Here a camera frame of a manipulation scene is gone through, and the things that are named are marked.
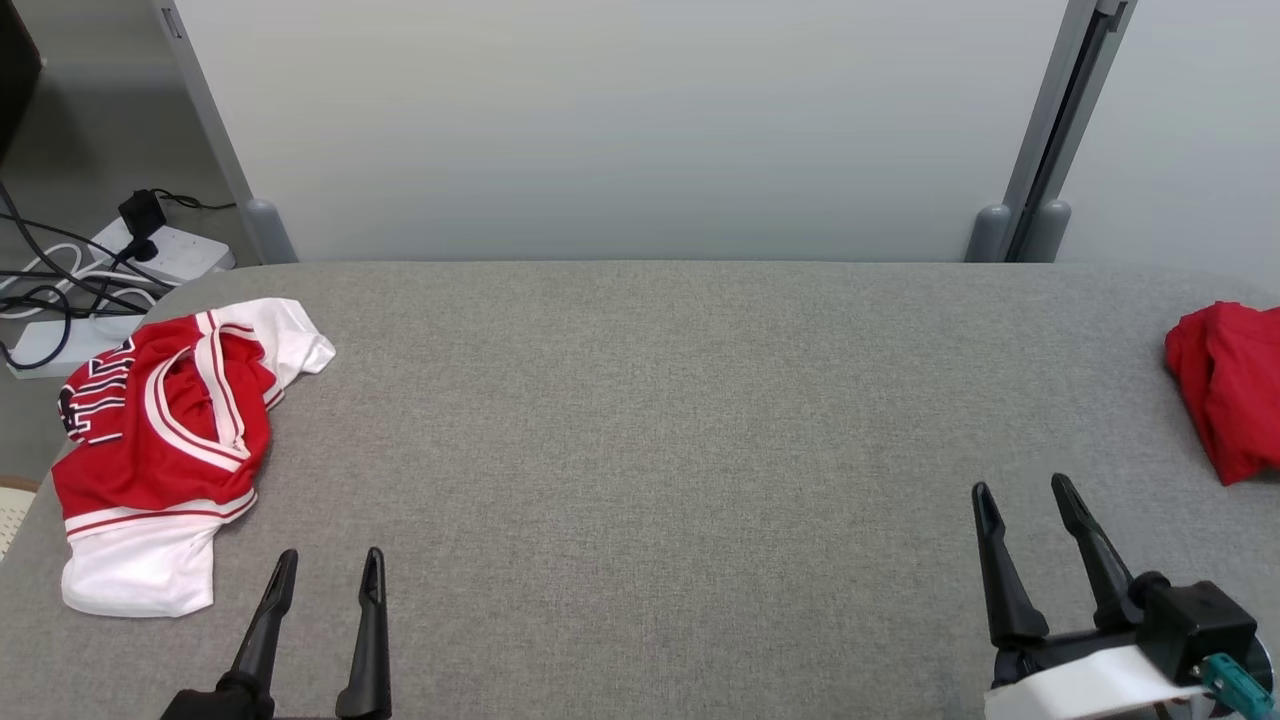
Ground red white jersey shirt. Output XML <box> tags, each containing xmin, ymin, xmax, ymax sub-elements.
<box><xmin>51</xmin><ymin>297</ymin><xmax>337</xmax><ymax>619</ymax></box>

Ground grey rounded partition foot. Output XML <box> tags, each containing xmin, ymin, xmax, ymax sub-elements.
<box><xmin>1019</xmin><ymin>199</ymin><xmax>1072</xmax><ymax>264</ymax></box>
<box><xmin>964</xmin><ymin>202</ymin><xmax>1014</xmax><ymax>264</ymax></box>
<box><xmin>244</xmin><ymin>197</ymin><xmax>300</xmax><ymax>267</ymax></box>

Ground black cable with teal connector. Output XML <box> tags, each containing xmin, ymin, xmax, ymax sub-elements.
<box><xmin>1200</xmin><ymin>652</ymin><xmax>1274</xmax><ymax>720</ymax></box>

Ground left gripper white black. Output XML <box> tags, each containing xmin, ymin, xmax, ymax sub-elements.
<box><xmin>159</xmin><ymin>545</ymin><xmax>394</xmax><ymax>720</ymax></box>

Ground beige woven object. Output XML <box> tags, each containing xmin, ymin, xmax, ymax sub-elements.
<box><xmin>0</xmin><ymin>477</ymin><xmax>42</xmax><ymax>563</ymax></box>

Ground grey partition post with slot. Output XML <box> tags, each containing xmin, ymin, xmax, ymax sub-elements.
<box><xmin>1000</xmin><ymin>0</ymin><xmax>1137</xmax><ymax>263</ymax></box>

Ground thin black plug cable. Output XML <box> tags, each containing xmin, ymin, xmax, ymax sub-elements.
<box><xmin>154</xmin><ymin>187</ymin><xmax>238</xmax><ymax>213</ymax></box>

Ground black plug adapter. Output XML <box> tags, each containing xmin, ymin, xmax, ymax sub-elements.
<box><xmin>117</xmin><ymin>189</ymin><xmax>170</xmax><ymax>264</ymax></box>

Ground white floor cable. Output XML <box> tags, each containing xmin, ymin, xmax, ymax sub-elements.
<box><xmin>0</xmin><ymin>240</ymin><xmax>153</xmax><ymax>323</ymax></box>

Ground red shorts with white trim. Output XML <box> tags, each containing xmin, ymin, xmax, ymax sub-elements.
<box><xmin>1164</xmin><ymin>301</ymin><xmax>1280</xmax><ymax>488</ymax></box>

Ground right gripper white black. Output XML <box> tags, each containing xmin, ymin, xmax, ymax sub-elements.
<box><xmin>972</xmin><ymin>472</ymin><xmax>1207</xmax><ymax>720</ymax></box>

